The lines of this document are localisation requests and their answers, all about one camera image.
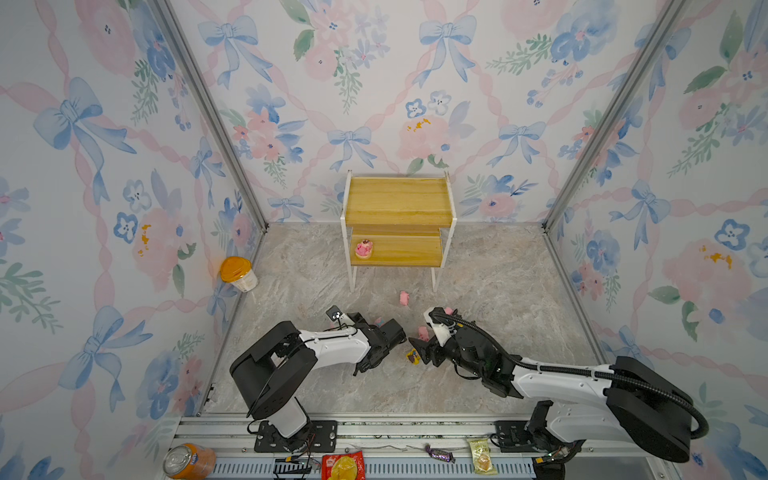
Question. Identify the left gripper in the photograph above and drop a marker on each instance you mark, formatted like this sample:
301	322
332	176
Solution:
361	322

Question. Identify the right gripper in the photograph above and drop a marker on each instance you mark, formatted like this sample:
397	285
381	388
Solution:
427	348

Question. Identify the pink bear toy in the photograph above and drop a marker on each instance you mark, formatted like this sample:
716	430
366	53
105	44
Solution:
364	249

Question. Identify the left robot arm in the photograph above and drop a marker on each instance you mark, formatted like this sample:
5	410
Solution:
269	373

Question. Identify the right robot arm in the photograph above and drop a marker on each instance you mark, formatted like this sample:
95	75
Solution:
625	402

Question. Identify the yellow bear toy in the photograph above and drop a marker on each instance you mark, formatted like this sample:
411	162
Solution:
413	357

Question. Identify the purple wrapped candy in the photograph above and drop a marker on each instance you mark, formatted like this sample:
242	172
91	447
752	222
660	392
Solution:
438	454

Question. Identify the green snack packet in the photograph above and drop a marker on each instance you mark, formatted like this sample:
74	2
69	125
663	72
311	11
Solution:
481	456

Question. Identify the wooden two-tier shelf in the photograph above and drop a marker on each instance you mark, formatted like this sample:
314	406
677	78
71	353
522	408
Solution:
410	220

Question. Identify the red snack packet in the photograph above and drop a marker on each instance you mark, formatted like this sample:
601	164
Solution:
349	466

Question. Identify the orange soda can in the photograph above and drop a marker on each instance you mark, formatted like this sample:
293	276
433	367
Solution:
189	461

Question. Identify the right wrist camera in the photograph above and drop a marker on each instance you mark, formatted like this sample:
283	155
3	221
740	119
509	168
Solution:
443	325

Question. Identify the aluminium rail base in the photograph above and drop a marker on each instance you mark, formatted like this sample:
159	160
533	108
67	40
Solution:
393	448

